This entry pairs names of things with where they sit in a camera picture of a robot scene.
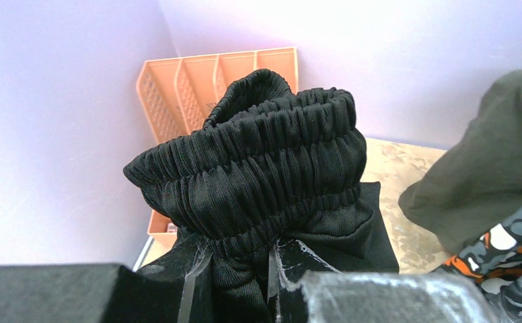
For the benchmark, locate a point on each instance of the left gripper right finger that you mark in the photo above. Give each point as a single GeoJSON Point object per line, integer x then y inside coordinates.
{"type": "Point", "coordinates": [305, 288]}

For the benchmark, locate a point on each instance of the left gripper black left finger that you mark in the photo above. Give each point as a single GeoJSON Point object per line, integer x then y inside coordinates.
{"type": "Point", "coordinates": [103, 292]}

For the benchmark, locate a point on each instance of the black shorts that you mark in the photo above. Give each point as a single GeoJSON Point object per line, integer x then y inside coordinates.
{"type": "Point", "coordinates": [267, 164]}

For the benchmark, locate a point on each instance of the peach plastic desk organizer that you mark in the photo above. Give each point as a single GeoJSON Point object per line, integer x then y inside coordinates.
{"type": "Point", "coordinates": [178, 94]}

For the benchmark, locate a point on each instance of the orange camouflage shorts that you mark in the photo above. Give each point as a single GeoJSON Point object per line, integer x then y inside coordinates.
{"type": "Point", "coordinates": [492, 261]}

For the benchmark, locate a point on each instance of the olive green shorts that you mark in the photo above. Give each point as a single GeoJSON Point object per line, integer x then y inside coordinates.
{"type": "Point", "coordinates": [478, 182]}

